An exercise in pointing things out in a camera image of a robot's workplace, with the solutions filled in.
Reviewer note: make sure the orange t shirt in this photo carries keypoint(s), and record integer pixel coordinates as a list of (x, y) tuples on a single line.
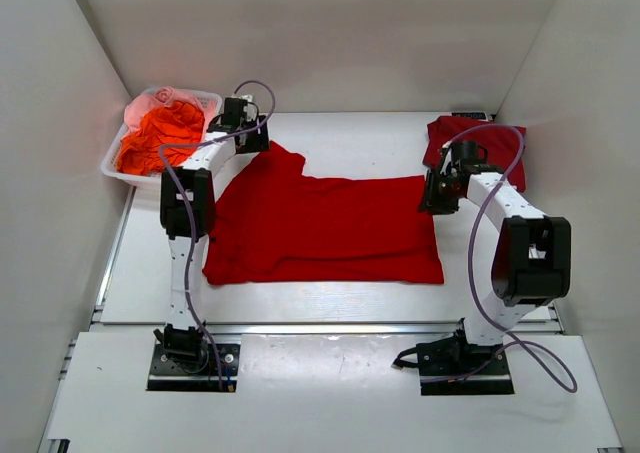
[(180, 124)]

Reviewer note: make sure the folded dark red t shirt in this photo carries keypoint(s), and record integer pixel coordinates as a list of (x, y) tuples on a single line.
[(501, 142)]

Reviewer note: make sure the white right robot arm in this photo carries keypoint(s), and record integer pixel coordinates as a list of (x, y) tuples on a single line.
[(532, 260)]

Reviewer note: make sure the bright red t shirt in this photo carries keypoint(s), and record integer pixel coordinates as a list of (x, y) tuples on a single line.
[(275, 224)]

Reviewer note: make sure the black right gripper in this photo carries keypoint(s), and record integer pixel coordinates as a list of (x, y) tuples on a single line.
[(435, 196)]

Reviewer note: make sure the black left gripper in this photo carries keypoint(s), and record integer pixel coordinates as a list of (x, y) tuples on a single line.
[(255, 140)]

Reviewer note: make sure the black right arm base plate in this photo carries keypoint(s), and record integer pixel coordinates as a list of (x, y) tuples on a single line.
[(453, 367)]

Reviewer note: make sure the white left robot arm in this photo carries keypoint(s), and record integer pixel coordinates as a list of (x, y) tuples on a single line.
[(187, 214)]

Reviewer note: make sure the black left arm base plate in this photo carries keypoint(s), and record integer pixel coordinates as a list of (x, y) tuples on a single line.
[(167, 374)]

